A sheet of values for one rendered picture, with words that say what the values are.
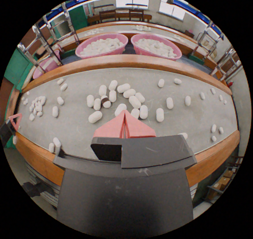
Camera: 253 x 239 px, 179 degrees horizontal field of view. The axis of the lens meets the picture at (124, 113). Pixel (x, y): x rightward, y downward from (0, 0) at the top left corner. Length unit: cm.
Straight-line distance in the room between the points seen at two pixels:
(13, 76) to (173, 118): 104
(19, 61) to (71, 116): 84
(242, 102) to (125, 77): 437
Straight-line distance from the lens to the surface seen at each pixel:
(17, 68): 95
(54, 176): 33
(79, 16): 299
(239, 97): 442
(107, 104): 20
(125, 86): 22
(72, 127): 25
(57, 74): 41
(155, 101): 24
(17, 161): 188
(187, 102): 28
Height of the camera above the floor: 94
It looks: 75 degrees down
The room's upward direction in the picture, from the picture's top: 2 degrees counter-clockwise
